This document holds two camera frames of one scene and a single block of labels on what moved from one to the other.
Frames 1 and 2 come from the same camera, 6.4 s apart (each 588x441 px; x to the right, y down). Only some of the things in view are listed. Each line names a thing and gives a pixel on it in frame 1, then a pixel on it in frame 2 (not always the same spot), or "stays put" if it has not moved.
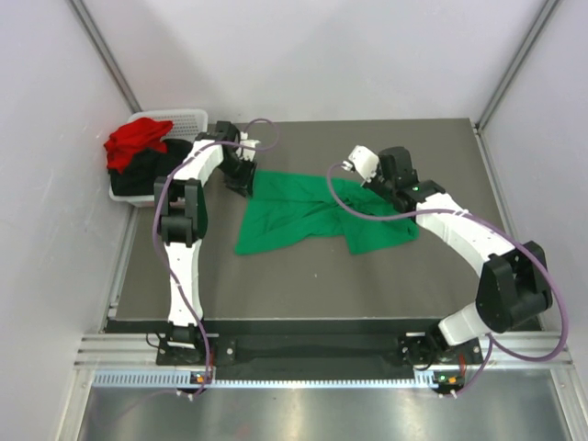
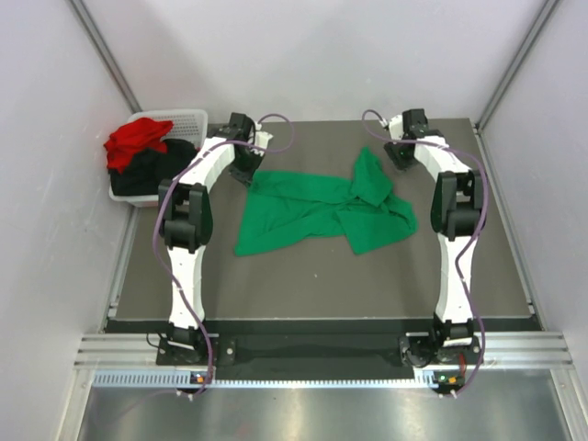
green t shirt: (288, 207) stays put
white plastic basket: (186, 124) stays put
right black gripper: (372, 184) -> (391, 149)
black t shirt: (139, 176) stays put
